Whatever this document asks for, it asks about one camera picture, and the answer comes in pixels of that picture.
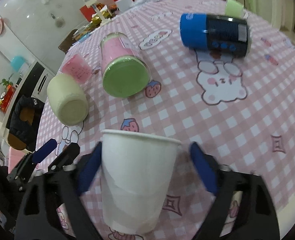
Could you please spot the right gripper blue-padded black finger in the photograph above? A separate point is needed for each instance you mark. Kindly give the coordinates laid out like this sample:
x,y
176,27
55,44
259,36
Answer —
x,y
52,200
243,207

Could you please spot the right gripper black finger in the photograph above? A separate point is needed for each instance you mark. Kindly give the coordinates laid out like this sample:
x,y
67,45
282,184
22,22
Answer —
x,y
66,157

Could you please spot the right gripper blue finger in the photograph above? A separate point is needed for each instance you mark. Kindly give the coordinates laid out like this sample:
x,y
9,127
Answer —
x,y
39,155

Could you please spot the white paper cup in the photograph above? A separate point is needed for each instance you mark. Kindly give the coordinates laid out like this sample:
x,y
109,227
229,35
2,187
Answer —
x,y
136,173

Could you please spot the cream yellow cup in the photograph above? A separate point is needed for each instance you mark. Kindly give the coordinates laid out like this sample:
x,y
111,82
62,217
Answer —
x,y
67,100

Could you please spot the pink plastic cup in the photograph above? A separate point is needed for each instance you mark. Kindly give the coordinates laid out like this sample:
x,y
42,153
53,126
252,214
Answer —
x,y
78,69

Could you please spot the pink and green clear cup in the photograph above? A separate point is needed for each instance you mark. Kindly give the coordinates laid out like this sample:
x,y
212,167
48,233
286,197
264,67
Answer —
x,y
124,73

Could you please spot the light green cup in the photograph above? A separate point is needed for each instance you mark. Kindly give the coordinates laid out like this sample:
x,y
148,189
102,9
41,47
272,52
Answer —
x,y
234,9

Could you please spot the black jacket on chair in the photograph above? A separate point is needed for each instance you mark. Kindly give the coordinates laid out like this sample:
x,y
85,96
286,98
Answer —
x,y
24,124

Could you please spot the white black sideboard cabinet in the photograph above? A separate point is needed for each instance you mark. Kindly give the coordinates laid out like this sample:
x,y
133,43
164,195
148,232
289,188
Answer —
x,y
33,84

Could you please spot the potted green plant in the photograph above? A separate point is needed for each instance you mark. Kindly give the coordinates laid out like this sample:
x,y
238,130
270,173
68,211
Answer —
x,y
5,83

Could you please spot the teal and white humidifier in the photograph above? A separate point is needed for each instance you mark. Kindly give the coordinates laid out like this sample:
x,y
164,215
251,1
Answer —
x,y
18,63

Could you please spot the brown chair left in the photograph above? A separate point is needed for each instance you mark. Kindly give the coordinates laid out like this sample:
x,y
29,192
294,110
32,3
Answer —
x,y
67,42

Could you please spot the pink checkered tablecloth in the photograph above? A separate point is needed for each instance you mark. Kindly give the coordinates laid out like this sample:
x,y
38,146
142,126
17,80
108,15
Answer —
x,y
241,111

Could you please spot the white desk lamp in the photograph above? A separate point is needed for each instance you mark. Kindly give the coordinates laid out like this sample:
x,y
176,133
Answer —
x,y
93,3

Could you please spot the white box on table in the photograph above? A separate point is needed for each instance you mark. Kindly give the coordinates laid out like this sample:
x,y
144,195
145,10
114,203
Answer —
x,y
124,5

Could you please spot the blue and black can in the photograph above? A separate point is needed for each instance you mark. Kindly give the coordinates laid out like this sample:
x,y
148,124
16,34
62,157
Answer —
x,y
215,32

